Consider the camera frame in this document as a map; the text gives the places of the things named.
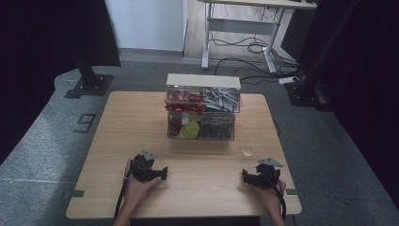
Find black slanted metal stand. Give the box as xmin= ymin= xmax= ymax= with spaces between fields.
xmin=283 ymin=0 xmax=361 ymax=113

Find white metal desk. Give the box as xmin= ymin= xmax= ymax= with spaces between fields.
xmin=197 ymin=0 xmax=318 ymax=74

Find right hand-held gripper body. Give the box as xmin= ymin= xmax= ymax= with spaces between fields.
xmin=255 ymin=157 xmax=284 ymax=190

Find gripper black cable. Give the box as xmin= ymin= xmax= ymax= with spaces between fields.
xmin=263 ymin=170 xmax=288 ymax=222
xmin=113 ymin=175 xmax=130 ymax=220

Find person's right hand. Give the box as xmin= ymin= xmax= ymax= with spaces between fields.
xmin=250 ymin=179 xmax=287 ymax=210

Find white power strip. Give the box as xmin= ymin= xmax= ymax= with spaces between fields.
xmin=278 ymin=75 xmax=300 ymax=86

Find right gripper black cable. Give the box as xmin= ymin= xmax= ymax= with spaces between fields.
xmin=263 ymin=170 xmax=288 ymax=222

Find clear glass cup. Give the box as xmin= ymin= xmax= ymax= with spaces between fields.
xmin=241 ymin=143 xmax=261 ymax=157

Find pile of dark packets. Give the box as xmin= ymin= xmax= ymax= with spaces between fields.
xmin=199 ymin=114 xmax=235 ymax=140

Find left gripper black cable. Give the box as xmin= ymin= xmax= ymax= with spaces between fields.
xmin=113 ymin=175 xmax=130 ymax=220

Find clear organizer box white lid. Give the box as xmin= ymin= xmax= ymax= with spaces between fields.
xmin=165 ymin=73 xmax=243 ymax=141

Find pile of red packets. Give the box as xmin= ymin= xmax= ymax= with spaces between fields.
xmin=165 ymin=89 xmax=207 ymax=115

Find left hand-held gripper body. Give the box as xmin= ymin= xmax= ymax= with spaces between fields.
xmin=129 ymin=150 xmax=158 ymax=184

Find black curtain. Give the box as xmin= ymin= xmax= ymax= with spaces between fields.
xmin=0 ymin=0 xmax=122 ymax=166
xmin=297 ymin=0 xmax=399 ymax=210

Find black stand with base plate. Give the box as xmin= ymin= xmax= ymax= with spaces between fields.
xmin=64 ymin=46 xmax=115 ymax=100

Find person's left hand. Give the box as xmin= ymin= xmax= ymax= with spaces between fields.
xmin=123 ymin=158 xmax=163 ymax=205

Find tangle of black floor cables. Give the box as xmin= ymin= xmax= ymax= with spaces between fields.
xmin=209 ymin=29 xmax=300 ymax=86

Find pile of grey packets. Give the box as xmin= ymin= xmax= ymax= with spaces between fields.
xmin=203 ymin=88 xmax=241 ymax=113

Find large yellow-green round capsule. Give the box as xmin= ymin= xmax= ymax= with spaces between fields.
xmin=180 ymin=121 xmax=201 ymax=139

